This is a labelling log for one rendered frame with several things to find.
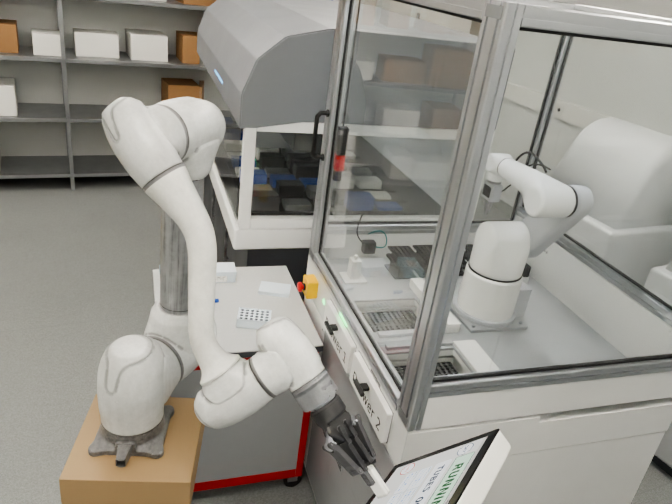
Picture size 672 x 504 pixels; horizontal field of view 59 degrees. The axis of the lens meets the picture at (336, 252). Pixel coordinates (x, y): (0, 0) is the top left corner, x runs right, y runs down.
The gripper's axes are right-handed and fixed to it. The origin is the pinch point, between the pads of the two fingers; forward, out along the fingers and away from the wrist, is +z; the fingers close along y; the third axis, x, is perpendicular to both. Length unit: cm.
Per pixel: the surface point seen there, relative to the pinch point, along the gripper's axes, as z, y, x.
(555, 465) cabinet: 43, 69, 3
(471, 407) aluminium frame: 7.1, 41.0, -2.8
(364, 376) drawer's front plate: -13, 44, 25
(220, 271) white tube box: -73, 76, 89
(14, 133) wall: -309, 197, 347
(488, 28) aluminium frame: -64, 30, -65
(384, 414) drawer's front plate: -2.9, 32.8, 17.2
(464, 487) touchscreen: 3.6, -6.3, -25.4
